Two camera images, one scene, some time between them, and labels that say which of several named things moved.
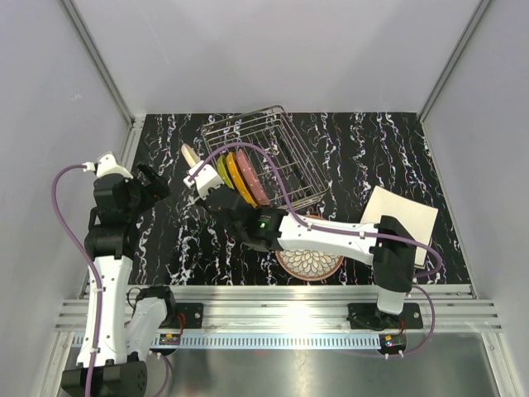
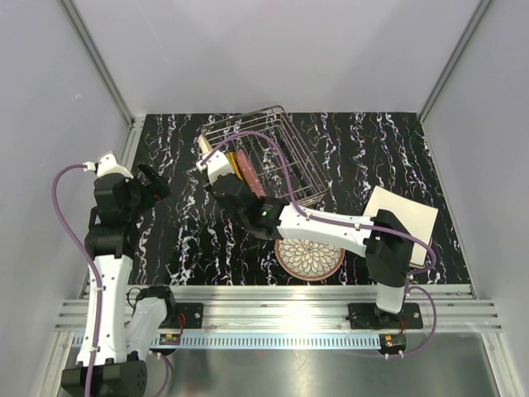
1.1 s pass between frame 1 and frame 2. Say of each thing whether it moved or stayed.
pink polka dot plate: stayed
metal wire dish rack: stayed
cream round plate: moved
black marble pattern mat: stayed
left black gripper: stayed
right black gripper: moved
